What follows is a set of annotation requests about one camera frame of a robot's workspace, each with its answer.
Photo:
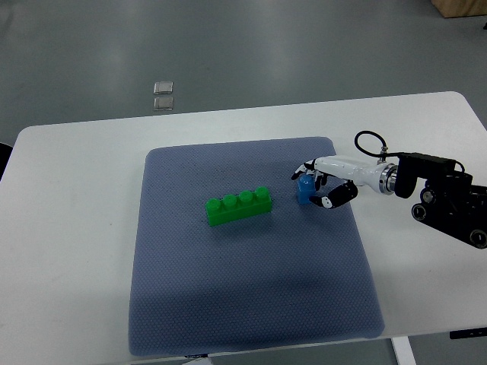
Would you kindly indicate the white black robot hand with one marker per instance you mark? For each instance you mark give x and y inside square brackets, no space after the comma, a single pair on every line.
[380,177]

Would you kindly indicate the small blue block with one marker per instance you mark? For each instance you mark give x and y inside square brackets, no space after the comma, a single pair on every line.
[305,189]

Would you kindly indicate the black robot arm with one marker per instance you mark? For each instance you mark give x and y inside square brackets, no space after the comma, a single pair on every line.
[449,201]

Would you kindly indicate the long green block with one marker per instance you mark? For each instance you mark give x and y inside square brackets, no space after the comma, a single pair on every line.
[236,207]

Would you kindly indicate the blue-grey textured mat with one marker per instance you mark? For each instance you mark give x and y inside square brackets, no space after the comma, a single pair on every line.
[295,275]

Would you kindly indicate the white table leg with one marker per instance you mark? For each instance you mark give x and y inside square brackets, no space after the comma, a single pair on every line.
[403,351]

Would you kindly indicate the wooden box corner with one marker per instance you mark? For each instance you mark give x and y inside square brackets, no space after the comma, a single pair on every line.
[460,8]

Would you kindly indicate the black table control panel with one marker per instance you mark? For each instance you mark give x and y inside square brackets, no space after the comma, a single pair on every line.
[468,333]

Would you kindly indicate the lower metal floor plate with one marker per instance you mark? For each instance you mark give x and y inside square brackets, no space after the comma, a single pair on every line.
[163,103]

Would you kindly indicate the metal floor plate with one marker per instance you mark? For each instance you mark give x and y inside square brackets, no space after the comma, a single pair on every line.
[163,87]
[163,103]

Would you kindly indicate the upper metal floor plate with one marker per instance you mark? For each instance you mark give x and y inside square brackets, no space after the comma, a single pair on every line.
[163,87]

